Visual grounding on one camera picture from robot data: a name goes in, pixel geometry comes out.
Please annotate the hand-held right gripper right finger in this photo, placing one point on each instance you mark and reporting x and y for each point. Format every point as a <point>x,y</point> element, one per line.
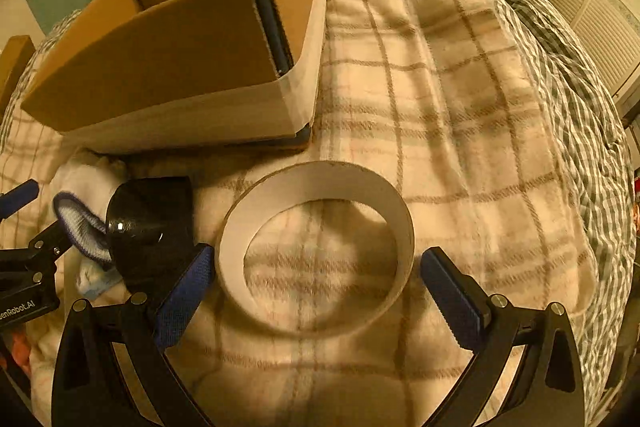
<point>452,302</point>

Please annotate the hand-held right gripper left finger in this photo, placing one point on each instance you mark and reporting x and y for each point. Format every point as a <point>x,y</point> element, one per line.
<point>184,294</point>

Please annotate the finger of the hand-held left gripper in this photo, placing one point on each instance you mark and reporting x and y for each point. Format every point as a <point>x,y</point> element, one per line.
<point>22,193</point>
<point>42,241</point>

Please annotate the white and blue sock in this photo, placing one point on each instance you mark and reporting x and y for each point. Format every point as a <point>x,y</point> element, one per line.
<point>80,232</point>

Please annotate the brown cardboard box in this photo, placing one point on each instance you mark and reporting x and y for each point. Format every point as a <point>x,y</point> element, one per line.
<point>175,52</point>

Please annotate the orange item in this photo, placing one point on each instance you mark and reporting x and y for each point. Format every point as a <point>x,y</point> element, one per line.
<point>21,343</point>

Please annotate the light blue face mask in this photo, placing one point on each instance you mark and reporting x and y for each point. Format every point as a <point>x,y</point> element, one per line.
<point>99,286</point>

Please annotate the black cylindrical container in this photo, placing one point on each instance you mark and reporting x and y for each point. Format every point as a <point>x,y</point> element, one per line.
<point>150,212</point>

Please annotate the brown cardboard piece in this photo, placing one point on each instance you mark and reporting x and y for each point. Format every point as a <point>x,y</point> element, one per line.
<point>14,62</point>

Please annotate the beige plaid blanket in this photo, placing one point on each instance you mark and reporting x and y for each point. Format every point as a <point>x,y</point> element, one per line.
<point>450,132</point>

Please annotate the green checked duvet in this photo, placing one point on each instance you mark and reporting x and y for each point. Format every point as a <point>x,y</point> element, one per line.
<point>580,117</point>

